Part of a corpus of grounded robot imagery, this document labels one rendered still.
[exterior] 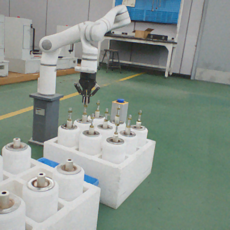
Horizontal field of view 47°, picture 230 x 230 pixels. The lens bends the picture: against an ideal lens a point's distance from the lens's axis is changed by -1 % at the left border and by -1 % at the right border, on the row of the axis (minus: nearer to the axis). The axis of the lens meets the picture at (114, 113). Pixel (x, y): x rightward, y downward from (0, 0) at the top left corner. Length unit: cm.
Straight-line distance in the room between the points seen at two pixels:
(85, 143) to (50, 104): 50
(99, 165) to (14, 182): 33
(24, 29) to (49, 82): 235
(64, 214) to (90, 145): 41
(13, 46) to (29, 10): 401
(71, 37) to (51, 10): 599
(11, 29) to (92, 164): 306
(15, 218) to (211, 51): 583
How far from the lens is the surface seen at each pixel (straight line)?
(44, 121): 157
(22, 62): 383
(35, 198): 74
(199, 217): 120
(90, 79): 123
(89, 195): 86
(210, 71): 624
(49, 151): 121
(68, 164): 83
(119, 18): 146
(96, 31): 119
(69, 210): 79
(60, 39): 149
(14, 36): 390
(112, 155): 107
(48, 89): 155
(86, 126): 126
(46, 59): 155
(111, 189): 109
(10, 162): 97
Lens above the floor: 65
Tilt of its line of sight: 15 degrees down
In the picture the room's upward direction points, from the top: 7 degrees clockwise
